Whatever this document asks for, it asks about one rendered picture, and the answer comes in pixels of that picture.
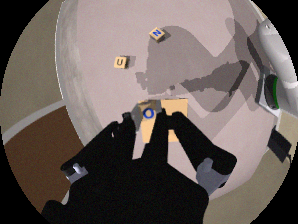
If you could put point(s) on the tan flat mat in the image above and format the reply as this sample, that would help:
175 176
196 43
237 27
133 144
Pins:
171 105

